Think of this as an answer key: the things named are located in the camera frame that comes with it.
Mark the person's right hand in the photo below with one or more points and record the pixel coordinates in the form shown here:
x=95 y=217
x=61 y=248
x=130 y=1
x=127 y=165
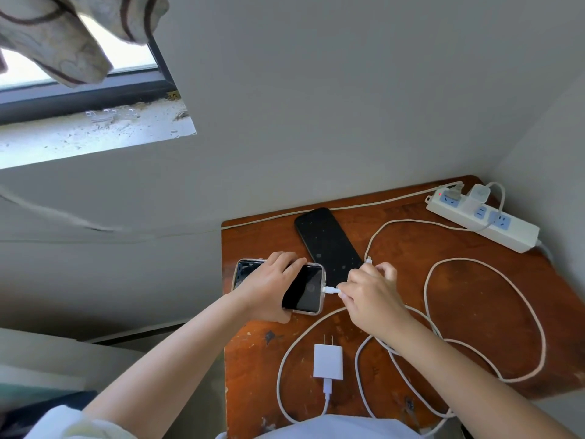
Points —
x=372 y=301

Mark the person's left hand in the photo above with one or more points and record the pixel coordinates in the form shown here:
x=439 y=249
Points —
x=263 y=288

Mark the person's right thumb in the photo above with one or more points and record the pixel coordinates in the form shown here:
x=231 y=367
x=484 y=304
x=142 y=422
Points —
x=348 y=297

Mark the person's left thumb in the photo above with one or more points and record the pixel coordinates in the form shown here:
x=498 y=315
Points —
x=279 y=316

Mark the smartphone with clear case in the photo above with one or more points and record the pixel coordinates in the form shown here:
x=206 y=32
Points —
x=304 y=288

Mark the person's right forearm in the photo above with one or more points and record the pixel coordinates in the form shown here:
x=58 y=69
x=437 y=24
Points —
x=466 y=384

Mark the person's left forearm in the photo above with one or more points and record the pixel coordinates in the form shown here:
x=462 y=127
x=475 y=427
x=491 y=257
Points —
x=173 y=356

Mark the black smartphone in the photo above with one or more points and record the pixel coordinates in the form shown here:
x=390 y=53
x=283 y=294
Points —
x=327 y=244

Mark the white charger adapter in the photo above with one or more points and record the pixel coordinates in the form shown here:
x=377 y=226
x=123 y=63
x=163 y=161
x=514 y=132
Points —
x=328 y=358

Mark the white shirt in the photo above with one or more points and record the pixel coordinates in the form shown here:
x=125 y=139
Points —
x=320 y=429

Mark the grey plug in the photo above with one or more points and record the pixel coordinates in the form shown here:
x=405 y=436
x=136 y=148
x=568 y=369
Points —
x=451 y=194

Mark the white plugged charger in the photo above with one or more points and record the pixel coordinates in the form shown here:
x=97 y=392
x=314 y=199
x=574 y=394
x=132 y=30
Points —
x=480 y=192

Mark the white power strip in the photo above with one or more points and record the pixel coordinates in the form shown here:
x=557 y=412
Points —
x=512 y=228

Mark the dark blue fabric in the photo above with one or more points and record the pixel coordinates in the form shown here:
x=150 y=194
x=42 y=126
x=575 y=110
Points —
x=41 y=413

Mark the white window sill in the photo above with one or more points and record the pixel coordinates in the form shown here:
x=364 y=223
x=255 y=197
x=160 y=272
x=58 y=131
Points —
x=91 y=137

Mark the beige patterned curtain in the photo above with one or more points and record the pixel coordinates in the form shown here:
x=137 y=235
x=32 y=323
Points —
x=55 y=36

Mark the dark window frame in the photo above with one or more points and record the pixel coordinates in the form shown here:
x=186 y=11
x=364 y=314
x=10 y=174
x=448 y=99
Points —
x=91 y=93

